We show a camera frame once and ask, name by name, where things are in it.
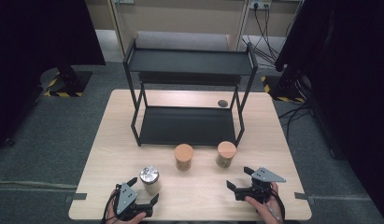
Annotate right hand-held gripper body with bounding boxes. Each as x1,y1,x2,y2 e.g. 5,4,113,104
235,166,287,204

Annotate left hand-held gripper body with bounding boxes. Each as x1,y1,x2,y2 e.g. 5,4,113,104
113,182,155,222

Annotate metal-lid glass jar white powder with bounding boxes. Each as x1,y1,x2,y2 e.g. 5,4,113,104
138,165,163,195

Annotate wooden-lid glass jar bay leaves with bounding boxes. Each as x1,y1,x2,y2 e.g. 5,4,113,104
215,140,237,169

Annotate black metal two-tier rack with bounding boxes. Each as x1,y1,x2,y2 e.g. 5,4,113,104
122,37,259,147

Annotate person's left hand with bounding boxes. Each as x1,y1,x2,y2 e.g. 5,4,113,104
105,189,148,224

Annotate person's right hand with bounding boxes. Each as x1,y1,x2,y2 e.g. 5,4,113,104
245,181,284,224

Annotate black stand with striped base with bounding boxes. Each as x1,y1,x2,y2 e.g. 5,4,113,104
43,63,93,98
261,71,307,104

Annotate dark curtain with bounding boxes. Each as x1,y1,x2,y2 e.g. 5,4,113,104
0,0,106,150
275,0,384,223

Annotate beige wooden cabinet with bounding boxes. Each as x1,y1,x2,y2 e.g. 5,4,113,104
85,0,303,57

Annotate left hand-held gripper black cable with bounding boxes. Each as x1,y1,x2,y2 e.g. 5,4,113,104
100,185,122,224

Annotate hand-held gripper black cable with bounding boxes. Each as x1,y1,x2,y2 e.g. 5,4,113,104
263,186,287,224
100,185,122,224

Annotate right hand-held gripper black cable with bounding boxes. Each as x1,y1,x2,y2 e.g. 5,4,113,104
263,186,287,224

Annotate black floor cable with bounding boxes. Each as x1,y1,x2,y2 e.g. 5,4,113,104
277,102,312,139

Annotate black power cable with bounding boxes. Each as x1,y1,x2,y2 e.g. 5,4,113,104
242,3,281,68

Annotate white wall socket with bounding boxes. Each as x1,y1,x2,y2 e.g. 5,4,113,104
249,0,273,10

